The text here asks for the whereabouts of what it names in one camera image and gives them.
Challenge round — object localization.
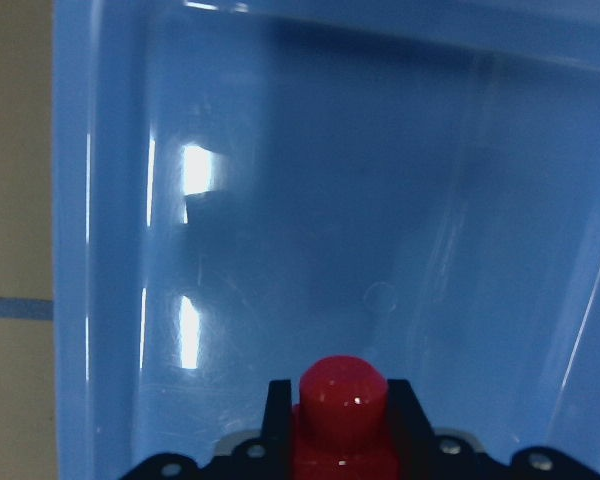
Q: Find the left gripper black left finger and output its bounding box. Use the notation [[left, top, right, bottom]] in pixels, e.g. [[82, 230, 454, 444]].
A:
[[261, 380, 293, 479]]

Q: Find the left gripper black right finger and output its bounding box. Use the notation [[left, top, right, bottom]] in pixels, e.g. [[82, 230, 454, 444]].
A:
[[387, 379, 434, 479]]

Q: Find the red block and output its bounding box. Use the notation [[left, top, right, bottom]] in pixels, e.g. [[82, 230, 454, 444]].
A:
[[291, 355, 400, 479]]

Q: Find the blue plastic tray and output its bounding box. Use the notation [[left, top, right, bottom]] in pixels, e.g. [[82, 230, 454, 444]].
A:
[[52, 1, 600, 479]]

